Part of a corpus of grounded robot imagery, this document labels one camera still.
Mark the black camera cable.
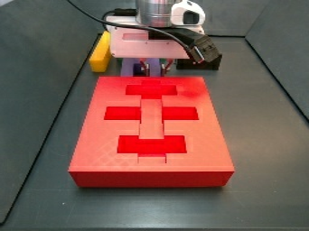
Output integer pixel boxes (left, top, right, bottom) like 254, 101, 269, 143
65, 0, 203, 64

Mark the red puzzle board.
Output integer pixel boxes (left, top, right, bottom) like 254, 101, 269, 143
68, 77, 234, 188

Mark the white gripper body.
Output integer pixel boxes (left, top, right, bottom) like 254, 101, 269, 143
105, 14, 204, 60

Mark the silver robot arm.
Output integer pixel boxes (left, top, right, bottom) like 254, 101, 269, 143
107, 0, 206, 77

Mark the black fixture holder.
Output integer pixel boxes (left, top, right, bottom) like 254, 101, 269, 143
176, 56, 222, 70

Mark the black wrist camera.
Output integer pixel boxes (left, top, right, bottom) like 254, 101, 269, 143
148, 28, 220, 63

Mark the yellow long bar block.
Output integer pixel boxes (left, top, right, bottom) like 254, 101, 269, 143
89, 32, 111, 72

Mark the purple U-shaped block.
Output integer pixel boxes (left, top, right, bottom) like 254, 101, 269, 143
120, 58, 160, 77

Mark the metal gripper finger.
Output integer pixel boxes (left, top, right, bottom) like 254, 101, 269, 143
160, 59, 174, 76
139, 59, 150, 77

